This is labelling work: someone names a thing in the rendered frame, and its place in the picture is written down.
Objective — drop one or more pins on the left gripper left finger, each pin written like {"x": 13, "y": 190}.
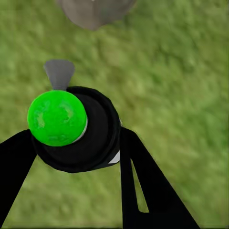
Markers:
{"x": 17, "y": 155}

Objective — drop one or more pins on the tree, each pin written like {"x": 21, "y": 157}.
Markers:
{"x": 92, "y": 14}

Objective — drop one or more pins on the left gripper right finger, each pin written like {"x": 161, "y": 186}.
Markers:
{"x": 166, "y": 210}

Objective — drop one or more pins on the pesticide atomizer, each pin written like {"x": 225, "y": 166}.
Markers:
{"x": 74, "y": 129}

